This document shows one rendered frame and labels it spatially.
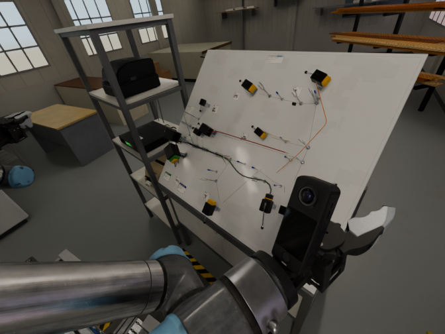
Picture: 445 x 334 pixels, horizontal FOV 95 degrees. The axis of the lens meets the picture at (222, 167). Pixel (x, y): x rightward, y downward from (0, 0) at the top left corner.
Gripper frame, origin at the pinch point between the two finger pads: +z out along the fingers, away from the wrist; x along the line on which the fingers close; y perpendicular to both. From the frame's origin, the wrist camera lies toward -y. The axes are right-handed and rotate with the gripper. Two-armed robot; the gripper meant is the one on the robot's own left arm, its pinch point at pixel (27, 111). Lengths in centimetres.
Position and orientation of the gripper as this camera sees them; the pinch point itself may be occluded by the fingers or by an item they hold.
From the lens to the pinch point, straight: 123.1
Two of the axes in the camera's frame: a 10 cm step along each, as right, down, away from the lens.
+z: 0.7, -6.1, 7.9
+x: 10.0, 0.7, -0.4
